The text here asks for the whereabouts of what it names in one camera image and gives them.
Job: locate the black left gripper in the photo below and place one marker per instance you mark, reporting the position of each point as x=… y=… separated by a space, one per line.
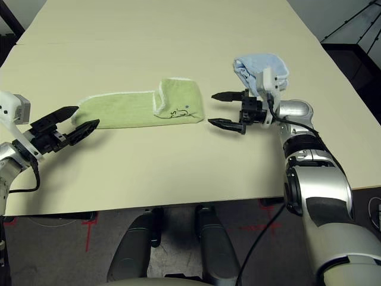
x=47 y=138

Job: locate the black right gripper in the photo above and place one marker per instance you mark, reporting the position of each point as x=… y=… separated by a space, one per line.
x=251 y=111

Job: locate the green towel with white trim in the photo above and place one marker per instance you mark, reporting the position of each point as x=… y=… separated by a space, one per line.
x=125 y=110

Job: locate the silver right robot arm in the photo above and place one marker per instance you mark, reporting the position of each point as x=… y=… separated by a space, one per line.
x=321 y=184

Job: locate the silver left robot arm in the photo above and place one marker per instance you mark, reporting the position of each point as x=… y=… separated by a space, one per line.
x=7 y=158

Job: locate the folded light blue towel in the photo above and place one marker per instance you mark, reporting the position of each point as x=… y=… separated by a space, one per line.
x=256 y=64

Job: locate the red tape cross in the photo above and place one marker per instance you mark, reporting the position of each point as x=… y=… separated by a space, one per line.
x=271 y=227

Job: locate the black low cabinet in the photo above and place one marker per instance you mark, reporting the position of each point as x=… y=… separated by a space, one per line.
x=348 y=65

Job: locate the grey robot right leg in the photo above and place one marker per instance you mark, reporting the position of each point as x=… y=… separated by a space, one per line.
x=217 y=244

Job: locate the grey robot leg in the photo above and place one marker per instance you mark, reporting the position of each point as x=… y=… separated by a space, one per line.
x=131 y=247
x=217 y=244

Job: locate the grey robot left leg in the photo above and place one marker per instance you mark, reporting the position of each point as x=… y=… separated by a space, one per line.
x=131 y=247

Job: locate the black tripod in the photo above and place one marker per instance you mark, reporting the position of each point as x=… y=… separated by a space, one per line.
x=346 y=21

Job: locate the beige robot torso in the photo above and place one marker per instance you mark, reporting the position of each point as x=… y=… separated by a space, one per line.
x=154 y=282

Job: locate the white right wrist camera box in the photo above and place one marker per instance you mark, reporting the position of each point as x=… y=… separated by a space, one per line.
x=269 y=80

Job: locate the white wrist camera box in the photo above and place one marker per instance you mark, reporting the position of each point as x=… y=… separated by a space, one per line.
x=269 y=80
x=9 y=104

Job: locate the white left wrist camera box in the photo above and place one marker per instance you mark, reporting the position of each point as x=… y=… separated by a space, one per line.
x=9 y=104

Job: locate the side table with black frame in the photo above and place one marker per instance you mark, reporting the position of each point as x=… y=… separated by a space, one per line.
x=13 y=21

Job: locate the black vertical post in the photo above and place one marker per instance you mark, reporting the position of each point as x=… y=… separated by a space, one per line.
x=156 y=226

